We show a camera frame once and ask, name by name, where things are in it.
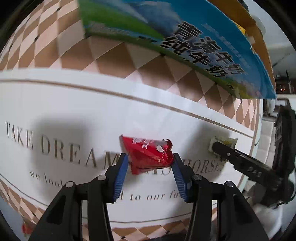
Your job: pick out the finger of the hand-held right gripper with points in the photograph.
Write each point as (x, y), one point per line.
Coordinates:
(233, 156)

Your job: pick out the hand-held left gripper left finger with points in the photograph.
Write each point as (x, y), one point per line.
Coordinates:
(120, 176)

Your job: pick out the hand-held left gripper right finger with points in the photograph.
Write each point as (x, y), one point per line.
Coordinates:
(179, 178)

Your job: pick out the white and yellow snack packet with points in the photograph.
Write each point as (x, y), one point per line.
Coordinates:
(223, 141)

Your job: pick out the dark red snack packet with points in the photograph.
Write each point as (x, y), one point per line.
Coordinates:
(145, 153)

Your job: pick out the cardboard box with blue print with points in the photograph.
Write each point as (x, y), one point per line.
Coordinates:
(185, 34)

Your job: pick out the white padded chair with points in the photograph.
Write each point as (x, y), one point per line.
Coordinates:
(266, 139)

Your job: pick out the white cloth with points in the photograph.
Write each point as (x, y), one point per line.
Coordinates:
(268, 217)

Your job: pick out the checkered printed table mat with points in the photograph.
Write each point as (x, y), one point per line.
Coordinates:
(69, 104)

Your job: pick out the small red snack packet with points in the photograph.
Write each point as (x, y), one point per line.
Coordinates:
(27, 228)

